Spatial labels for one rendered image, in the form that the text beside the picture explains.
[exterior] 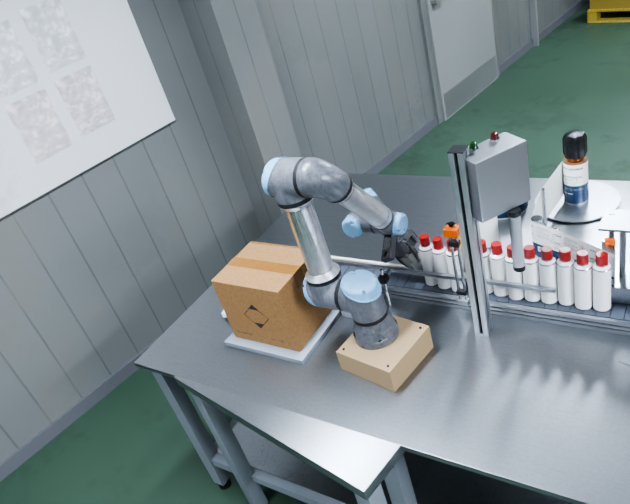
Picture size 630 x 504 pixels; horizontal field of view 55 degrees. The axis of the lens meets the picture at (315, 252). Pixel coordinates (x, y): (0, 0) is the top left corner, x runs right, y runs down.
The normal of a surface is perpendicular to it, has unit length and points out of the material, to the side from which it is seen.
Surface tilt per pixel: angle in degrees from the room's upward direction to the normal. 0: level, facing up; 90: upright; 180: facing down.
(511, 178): 90
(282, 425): 0
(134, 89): 90
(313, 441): 0
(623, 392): 0
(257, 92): 90
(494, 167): 90
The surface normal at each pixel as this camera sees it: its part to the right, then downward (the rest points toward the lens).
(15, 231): 0.72, 0.21
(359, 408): -0.25, -0.81
